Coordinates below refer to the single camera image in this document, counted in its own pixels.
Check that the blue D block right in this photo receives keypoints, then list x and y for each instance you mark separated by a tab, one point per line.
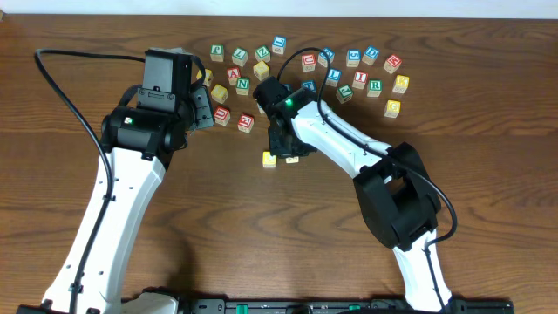
370	55

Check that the blue 2 block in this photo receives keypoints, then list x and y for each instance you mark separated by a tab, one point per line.
260	109

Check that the blue D block left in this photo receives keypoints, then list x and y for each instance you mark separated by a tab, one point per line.
326	57

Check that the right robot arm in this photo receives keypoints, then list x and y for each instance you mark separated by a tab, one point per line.
398	201

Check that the yellow K block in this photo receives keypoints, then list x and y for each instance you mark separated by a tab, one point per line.
401	84

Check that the green Z block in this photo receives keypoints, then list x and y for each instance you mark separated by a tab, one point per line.
262	53

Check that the yellow S block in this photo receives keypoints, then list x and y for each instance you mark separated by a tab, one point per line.
261	70

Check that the red u block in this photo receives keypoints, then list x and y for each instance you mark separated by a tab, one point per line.
308	62
222	116

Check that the red U block lower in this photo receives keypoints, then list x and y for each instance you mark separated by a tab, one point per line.
222	116

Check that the blue L block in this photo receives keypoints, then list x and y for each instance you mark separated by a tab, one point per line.
333	77

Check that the green J block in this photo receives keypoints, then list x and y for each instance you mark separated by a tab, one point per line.
344	94

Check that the blue 5 block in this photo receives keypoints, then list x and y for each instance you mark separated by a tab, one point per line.
353	58

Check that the yellow block left lower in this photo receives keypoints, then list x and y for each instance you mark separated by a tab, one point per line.
219	94

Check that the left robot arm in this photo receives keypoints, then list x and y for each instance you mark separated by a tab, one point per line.
136	144

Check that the yellow block right lower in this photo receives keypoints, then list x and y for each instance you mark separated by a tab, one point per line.
392	108

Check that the green R block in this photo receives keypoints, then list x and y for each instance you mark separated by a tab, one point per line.
374	88

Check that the blue block top centre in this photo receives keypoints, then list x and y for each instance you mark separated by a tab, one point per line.
279	45

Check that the red I block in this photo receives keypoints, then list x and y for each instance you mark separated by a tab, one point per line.
360	80

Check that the green L block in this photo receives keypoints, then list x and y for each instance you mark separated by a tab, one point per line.
239	56

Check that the blue T block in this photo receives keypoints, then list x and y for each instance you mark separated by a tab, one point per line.
309	85

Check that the red M block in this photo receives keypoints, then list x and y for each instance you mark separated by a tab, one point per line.
392	63

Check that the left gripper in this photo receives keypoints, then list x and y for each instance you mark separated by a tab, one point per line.
202	106

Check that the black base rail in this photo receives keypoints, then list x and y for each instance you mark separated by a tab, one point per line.
389	306

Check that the yellow block far left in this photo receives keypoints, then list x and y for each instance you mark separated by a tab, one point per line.
209	76

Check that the red A block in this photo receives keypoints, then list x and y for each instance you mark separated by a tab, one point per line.
233	74

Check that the red U block upper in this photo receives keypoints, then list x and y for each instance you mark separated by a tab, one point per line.
308	62

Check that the yellow C block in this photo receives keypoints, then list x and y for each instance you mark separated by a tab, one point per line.
268	160

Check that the yellow O block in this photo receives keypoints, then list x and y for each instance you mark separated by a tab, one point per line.
292	160

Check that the blue d block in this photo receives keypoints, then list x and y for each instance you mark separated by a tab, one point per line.
326	57
370	55

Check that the green N block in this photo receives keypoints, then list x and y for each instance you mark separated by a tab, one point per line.
242	86

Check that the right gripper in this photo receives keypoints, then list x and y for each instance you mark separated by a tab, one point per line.
282	144

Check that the red 3 block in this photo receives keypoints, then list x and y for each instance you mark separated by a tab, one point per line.
245	123

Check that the green block top left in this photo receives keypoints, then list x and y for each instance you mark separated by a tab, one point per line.
217	53

